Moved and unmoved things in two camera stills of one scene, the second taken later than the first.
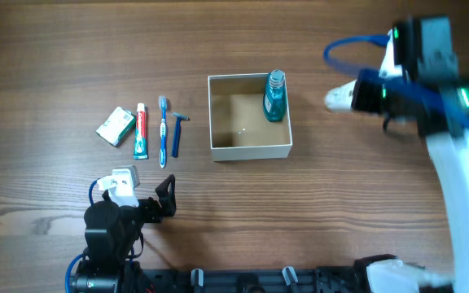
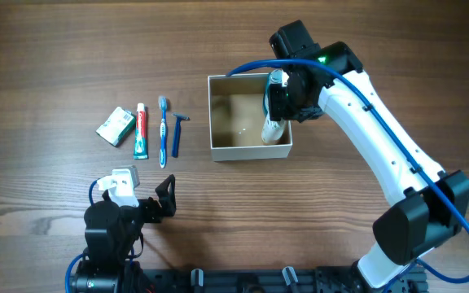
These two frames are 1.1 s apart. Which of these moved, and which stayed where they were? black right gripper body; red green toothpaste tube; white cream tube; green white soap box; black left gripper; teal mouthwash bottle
Moved: white cream tube; black right gripper body
Stayed: red green toothpaste tube; green white soap box; teal mouthwash bottle; black left gripper
